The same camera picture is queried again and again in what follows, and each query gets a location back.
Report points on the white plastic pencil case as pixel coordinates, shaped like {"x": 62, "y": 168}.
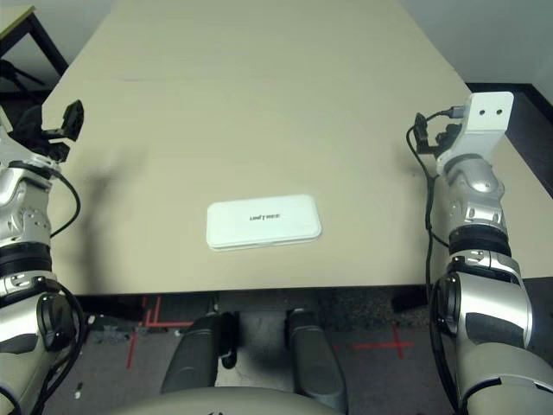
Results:
{"x": 263, "y": 220}

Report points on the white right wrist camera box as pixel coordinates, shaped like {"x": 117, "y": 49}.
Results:
{"x": 488, "y": 112}

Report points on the red floor tape cross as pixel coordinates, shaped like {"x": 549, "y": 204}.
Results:
{"x": 398, "y": 345}

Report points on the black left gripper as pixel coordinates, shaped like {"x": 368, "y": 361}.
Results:
{"x": 56, "y": 149}

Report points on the black tripod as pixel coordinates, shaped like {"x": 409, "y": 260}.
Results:
{"x": 17, "y": 75}

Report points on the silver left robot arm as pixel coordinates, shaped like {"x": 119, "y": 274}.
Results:
{"x": 21, "y": 207}

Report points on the dark grey left robot leg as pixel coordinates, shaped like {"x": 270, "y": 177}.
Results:
{"x": 194, "y": 359}

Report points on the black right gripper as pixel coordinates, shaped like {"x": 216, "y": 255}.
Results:
{"x": 447, "y": 138}

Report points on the side table with black frame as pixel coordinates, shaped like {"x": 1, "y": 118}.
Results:
{"x": 13, "y": 17}

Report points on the dark grey right robot leg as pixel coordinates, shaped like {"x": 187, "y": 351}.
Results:
{"x": 311, "y": 354}

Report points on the grey robot torso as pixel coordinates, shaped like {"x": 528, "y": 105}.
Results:
{"x": 224, "y": 404}

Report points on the dark grey robot leg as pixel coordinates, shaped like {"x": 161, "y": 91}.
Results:
{"x": 311, "y": 354}
{"x": 194, "y": 359}

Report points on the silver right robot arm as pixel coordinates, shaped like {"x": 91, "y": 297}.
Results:
{"x": 475, "y": 186}

